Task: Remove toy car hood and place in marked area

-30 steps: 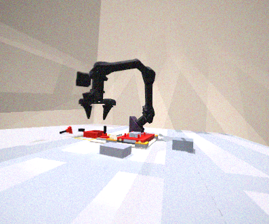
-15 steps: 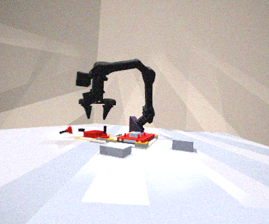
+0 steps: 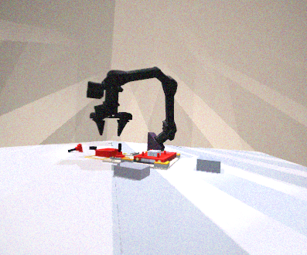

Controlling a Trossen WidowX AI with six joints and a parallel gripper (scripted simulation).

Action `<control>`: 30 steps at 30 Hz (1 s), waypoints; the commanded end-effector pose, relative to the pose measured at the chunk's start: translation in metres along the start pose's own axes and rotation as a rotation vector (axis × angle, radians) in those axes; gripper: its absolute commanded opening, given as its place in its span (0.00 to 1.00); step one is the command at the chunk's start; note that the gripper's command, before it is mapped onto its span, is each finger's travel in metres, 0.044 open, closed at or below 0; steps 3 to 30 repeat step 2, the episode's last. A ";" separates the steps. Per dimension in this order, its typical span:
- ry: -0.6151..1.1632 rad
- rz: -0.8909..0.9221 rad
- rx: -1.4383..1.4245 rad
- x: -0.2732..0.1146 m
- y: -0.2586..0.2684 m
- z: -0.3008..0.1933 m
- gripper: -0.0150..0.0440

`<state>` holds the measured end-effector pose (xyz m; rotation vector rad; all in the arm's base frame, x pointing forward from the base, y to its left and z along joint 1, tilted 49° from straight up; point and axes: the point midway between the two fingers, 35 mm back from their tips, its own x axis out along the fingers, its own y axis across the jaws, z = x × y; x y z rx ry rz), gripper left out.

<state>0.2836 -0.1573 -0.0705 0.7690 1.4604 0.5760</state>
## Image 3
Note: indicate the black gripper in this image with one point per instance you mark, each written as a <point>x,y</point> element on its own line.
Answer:
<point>123,116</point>

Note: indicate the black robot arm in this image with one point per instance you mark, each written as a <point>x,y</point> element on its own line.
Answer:
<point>112,85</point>

